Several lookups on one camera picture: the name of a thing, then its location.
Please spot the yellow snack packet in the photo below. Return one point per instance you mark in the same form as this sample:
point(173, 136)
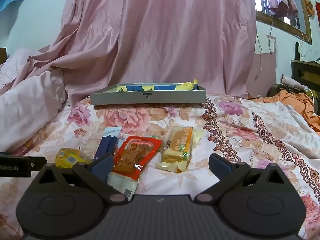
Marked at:
point(67, 157)

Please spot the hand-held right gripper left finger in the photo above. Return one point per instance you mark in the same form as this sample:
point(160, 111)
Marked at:
point(103, 167)

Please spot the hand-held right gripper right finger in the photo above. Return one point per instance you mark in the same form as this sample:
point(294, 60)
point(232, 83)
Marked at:
point(220, 167)

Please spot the pale pink quilt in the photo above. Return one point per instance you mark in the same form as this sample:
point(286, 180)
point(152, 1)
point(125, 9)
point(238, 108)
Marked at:
point(30, 105)

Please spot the pink curtain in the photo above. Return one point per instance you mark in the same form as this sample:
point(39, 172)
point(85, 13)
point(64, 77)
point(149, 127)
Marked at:
point(155, 30)

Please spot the wooden window frame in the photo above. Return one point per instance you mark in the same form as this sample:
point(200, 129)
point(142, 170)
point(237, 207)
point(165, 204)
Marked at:
point(282, 22)

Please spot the rolled paper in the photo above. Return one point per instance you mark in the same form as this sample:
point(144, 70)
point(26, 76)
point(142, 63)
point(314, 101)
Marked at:
point(292, 82)

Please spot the large yellow wrapper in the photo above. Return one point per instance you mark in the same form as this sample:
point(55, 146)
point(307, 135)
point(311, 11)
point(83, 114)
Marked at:
point(188, 85)

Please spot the small yellow wrapper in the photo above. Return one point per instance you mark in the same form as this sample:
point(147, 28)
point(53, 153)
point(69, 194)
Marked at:
point(122, 88)

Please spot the grey cardboard tray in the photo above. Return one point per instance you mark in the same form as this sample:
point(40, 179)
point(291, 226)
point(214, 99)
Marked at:
point(150, 97)

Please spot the red snack packet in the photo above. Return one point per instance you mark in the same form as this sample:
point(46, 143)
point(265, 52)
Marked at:
point(135, 152)

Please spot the yellow green bread packet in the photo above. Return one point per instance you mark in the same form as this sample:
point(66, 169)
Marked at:
point(176, 147)

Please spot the dark wooden furniture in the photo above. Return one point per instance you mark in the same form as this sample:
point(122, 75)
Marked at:
point(306, 72)

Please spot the orange cloth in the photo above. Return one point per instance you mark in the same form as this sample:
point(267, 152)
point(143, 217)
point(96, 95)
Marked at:
point(297, 105)

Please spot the wooden bed headboard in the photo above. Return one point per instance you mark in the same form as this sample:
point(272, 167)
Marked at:
point(2, 55)

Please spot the blue white snack packet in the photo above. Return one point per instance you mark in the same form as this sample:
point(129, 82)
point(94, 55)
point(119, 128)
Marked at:
point(111, 137)

